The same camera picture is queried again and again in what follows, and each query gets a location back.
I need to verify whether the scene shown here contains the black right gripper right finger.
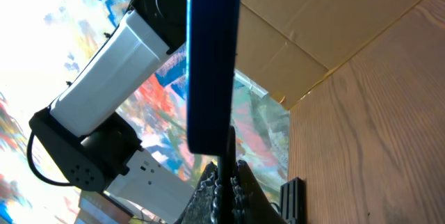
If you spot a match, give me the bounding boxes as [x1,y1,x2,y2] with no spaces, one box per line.
[231,160,286,224]

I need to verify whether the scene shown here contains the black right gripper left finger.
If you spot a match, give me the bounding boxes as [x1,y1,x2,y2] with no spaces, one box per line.
[175,162,223,224]

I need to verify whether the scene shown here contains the blue Galaxy smartphone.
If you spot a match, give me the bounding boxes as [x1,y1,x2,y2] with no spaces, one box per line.
[186,0,240,156]

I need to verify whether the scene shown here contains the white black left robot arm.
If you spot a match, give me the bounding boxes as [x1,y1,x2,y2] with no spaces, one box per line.
[29,0,193,223]

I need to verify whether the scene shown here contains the brown cardboard panel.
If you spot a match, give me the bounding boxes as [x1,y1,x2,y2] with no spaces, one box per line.
[236,0,420,109]

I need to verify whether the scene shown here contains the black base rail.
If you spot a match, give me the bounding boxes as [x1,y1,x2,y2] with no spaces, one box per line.
[280,177,307,224]

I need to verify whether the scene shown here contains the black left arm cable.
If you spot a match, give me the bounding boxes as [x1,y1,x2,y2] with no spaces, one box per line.
[26,131,72,187]

